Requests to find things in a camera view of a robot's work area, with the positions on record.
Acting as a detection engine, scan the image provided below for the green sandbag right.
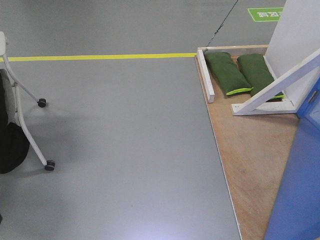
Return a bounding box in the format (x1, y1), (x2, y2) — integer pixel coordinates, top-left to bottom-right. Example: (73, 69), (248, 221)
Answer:
(237, 53), (275, 97)

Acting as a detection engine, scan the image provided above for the green sandbag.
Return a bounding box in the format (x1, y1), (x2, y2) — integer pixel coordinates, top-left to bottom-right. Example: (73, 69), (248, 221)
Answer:
(237, 53), (275, 97)
(204, 51), (253, 96)

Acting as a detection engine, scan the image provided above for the white triangular support brace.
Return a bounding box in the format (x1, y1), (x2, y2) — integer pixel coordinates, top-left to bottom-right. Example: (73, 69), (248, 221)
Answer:
(231, 49), (320, 116)

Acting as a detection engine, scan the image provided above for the green sandbag left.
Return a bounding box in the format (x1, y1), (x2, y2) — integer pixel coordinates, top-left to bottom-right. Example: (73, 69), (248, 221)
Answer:
(204, 51), (253, 96)

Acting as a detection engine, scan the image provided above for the white wall panel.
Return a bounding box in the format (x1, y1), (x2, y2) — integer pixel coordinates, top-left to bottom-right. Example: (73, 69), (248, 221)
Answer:
(264, 0), (320, 81)

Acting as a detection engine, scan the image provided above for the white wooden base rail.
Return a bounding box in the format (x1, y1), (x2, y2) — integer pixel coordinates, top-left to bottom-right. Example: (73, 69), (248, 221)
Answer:
(196, 48), (215, 104)

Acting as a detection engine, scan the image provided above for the wooden base platform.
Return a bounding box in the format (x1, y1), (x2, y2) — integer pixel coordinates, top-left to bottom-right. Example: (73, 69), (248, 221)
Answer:
(194, 44), (301, 240)

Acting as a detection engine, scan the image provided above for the blue door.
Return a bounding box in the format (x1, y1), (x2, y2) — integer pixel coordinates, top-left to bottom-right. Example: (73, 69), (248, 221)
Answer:
(264, 82), (320, 240)

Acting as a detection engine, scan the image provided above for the seated person white shirt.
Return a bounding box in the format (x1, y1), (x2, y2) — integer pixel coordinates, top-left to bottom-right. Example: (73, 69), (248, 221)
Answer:
(0, 69), (30, 174)

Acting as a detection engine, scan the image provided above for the green floor sign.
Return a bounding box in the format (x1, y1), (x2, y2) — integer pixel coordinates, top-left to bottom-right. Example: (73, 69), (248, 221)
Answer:
(247, 7), (284, 22)

